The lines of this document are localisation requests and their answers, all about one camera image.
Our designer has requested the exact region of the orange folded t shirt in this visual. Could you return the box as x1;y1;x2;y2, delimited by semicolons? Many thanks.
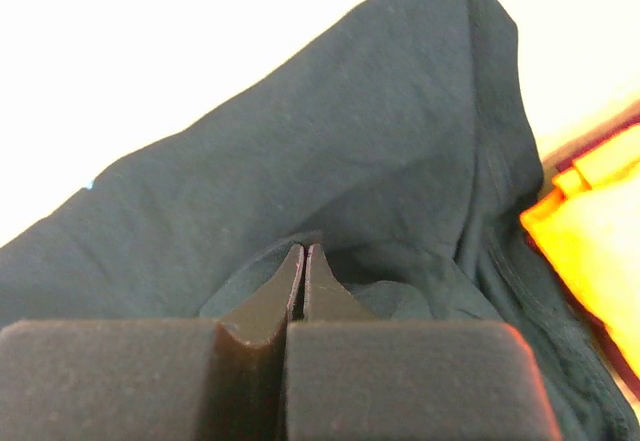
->
519;130;640;377

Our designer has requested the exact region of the dark red folded t shirt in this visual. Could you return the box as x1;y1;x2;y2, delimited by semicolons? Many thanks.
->
524;108;640;397

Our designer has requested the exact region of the black t shirt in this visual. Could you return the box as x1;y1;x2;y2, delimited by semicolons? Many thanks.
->
1;0;639;440

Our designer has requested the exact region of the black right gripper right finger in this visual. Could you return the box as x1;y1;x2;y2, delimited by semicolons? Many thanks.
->
284;244;561;440

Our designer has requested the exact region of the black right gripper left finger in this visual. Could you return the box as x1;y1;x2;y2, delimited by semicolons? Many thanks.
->
1;245;305;440

